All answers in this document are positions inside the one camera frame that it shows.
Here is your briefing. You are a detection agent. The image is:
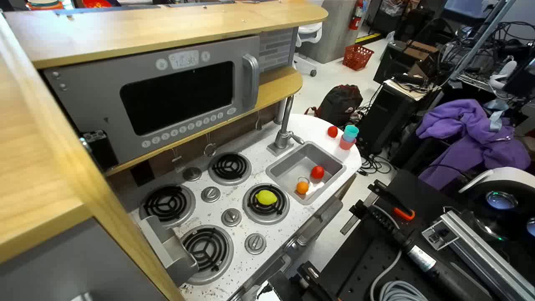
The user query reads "grey round stove knob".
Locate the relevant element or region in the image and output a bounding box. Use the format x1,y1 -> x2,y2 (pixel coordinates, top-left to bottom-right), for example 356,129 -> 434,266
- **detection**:
242,231 -> 267,256
219,208 -> 244,229
200,186 -> 222,204

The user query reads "grey toy sink basin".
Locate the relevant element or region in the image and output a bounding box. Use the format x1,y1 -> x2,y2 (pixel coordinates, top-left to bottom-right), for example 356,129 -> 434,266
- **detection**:
265,141 -> 347,208

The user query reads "grey toy faucet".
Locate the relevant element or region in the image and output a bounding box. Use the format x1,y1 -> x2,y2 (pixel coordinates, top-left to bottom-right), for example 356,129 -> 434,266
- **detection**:
265,94 -> 306,158

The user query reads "black coil toy burner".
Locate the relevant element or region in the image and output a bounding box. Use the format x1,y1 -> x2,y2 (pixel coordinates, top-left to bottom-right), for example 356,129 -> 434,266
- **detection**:
138,183 -> 197,224
242,183 -> 290,226
207,151 -> 252,188
178,224 -> 235,285

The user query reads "yellow toy lemon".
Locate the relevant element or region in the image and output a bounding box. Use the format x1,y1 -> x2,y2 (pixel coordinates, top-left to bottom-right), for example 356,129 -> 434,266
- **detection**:
254,189 -> 279,208

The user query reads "red toy tomato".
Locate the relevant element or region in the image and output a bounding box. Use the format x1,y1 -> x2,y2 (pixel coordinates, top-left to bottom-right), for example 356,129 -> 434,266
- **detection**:
309,164 -> 327,183

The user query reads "teal and pink cup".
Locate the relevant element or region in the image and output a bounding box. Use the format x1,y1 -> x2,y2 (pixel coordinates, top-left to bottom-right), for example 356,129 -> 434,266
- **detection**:
337,122 -> 361,153

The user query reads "dark red bag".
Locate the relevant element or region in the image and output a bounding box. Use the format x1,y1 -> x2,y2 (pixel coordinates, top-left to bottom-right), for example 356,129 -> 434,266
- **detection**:
314,82 -> 364,129

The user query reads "black computer tower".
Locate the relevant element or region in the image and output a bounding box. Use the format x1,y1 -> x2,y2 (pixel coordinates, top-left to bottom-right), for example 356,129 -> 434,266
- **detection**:
357,82 -> 424,158

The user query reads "white chair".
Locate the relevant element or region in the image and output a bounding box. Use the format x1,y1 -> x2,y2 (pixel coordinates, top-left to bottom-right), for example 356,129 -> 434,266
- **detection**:
292,22 -> 324,77

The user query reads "red plastic basket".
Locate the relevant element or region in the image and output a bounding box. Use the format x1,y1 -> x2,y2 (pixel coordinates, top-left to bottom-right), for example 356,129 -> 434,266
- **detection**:
341,42 -> 376,72

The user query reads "grey bin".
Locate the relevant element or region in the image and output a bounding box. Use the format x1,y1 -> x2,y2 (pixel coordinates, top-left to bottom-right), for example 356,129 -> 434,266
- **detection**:
299,0 -> 357,64

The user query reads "red fire extinguisher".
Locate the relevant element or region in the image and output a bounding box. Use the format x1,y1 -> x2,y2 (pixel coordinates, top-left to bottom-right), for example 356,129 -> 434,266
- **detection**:
347,0 -> 366,32

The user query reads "grey toy microwave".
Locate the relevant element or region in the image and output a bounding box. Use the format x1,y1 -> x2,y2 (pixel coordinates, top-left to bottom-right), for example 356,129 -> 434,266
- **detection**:
41,34 -> 264,166

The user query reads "purple cloth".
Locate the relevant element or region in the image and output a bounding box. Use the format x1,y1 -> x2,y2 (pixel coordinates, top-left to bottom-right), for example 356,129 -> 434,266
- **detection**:
414,99 -> 531,191

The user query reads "grey toy cabinet door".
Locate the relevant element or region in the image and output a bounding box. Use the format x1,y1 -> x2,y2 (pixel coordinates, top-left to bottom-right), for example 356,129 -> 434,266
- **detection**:
0,218 -> 168,301

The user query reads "wooden desk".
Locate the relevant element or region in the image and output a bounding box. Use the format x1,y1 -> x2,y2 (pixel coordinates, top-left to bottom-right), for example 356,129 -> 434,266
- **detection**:
0,0 -> 331,301

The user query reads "grey metal pole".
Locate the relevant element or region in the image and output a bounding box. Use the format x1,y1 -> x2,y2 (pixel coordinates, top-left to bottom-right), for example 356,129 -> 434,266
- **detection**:
444,0 -> 516,86

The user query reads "grey oven door handle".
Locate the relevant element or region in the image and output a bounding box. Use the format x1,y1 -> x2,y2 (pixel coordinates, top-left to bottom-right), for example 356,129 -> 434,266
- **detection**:
277,194 -> 346,265

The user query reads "grey cabinet door handle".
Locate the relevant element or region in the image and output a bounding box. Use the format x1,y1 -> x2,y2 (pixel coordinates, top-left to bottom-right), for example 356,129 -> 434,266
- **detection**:
138,214 -> 199,288

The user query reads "black clamp orange handle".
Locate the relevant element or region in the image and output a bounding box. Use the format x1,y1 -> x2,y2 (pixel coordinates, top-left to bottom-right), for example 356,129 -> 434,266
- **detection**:
366,179 -> 418,224

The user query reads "grey coiled cable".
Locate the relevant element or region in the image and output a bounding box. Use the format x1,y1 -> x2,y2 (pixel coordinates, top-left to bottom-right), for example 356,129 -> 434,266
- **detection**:
367,250 -> 431,301

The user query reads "aluminium profile rail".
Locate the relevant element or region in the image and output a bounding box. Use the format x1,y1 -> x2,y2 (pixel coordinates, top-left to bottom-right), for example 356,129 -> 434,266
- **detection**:
421,209 -> 535,301

